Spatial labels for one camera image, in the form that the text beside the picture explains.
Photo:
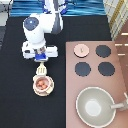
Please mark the white gripper blue trim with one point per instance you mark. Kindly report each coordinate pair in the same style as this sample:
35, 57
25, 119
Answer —
39, 55

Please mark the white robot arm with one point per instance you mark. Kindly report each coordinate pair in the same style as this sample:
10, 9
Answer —
35, 26

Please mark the pink round pot lid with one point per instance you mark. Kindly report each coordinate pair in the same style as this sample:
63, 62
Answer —
81, 50

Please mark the pink stove countertop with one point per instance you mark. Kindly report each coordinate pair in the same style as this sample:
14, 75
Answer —
100, 68

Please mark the small pot with red contents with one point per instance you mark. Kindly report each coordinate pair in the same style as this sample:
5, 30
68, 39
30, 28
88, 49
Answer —
42, 85

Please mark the beige round plate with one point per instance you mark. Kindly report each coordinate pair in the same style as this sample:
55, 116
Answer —
48, 91

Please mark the cream slotted spatula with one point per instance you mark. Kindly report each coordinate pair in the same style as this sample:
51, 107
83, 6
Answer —
41, 70

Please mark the black table mat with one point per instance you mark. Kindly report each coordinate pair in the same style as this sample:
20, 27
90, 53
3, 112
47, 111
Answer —
20, 107

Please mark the large grey mixing bowl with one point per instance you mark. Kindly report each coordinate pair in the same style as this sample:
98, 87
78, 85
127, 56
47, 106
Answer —
97, 108

